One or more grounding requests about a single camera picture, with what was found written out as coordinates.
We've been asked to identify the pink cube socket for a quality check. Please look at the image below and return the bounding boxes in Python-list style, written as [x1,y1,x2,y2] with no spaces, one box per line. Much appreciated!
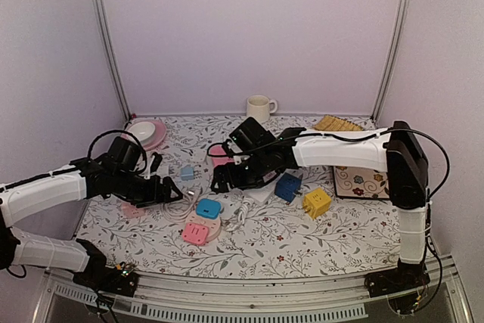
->
[121,203,146,219]

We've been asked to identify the left aluminium frame post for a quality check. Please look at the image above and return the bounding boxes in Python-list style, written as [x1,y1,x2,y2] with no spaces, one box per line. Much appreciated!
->
[92,0,132,121]

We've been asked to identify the white multicolour power strip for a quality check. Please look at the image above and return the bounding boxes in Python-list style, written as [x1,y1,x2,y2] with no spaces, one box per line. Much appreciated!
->
[245,186,275,205]

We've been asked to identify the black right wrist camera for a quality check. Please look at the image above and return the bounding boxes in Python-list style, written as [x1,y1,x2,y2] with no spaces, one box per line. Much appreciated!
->
[229,116,276,152]

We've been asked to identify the yellow woven bamboo tray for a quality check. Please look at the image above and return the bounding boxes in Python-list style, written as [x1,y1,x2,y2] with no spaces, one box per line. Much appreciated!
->
[313,115,364,132]

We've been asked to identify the pink ceramic plate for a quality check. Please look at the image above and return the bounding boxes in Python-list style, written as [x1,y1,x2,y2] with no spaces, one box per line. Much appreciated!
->
[141,120,166,151]

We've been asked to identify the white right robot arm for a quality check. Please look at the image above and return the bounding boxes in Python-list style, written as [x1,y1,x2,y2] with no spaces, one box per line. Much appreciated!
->
[210,117,435,297]

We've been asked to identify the yellow cube socket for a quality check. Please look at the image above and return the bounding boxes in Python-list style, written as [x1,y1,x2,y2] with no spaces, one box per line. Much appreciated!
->
[302,188,331,219]

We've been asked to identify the cyan adapter plug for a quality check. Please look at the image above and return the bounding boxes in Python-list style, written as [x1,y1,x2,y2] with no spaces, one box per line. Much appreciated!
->
[195,198,222,219]

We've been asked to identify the round pink power hub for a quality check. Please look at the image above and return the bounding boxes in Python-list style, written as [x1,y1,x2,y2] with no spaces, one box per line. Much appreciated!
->
[185,211,222,243]

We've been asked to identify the light blue charger plug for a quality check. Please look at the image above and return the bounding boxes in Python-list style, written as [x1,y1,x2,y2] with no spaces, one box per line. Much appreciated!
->
[179,166,194,181]

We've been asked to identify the cream ceramic mug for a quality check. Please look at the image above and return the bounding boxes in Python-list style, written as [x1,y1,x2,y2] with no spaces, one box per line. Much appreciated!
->
[246,95,278,123]

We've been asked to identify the white power strip cord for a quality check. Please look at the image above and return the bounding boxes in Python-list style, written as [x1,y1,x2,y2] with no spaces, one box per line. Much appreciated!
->
[221,196,256,232]

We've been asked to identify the right aluminium frame post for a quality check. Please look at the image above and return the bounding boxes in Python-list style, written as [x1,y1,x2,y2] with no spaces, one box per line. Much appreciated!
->
[371,0,411,123]

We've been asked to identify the front aluminium rail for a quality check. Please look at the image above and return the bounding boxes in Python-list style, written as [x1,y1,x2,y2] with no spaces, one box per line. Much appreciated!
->
[33,255,479,322]

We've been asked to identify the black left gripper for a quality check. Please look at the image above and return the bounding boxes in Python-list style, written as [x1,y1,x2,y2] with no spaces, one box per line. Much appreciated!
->
[113,169,184,209]

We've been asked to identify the square floral ceramic plate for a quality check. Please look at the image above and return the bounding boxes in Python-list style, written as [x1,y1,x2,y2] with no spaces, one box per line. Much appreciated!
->
[333,166,389,200]

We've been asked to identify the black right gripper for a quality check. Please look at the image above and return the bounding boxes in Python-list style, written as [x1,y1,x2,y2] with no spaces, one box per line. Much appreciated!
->
[211,150,271,192]

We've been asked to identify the white usb cable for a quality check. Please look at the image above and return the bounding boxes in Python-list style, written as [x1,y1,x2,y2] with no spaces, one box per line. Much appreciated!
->
[161,188,203,222]

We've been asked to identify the white ceramic bowl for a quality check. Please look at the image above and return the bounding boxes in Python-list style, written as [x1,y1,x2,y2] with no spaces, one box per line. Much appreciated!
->
[127,121,156,144]

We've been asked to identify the aluminium frame post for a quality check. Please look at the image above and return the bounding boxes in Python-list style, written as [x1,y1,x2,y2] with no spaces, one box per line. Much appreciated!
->
[371,0,411,123]
[92,0,132,121]

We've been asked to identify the pink adapter plug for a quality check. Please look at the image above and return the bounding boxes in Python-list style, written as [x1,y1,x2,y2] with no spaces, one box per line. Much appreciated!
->
[181,222,209,246]

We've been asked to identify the pink triangular power socket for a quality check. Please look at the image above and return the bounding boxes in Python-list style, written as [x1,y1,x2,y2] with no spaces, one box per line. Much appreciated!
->
[207,144,229,158]

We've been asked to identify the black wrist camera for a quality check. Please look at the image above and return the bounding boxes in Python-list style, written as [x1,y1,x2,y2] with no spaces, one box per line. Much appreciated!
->
[107,136,141,172]
[229,116,276,152]

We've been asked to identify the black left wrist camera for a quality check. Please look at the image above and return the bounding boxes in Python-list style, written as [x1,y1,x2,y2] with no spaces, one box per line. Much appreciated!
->
[107,136,141,172]

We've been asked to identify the dark blue cube socket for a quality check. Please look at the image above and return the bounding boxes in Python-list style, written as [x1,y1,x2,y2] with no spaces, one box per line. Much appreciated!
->
[275,173,302,203]

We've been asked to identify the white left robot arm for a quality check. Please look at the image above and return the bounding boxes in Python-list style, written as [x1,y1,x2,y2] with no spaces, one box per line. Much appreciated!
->
[1,154,183,297]

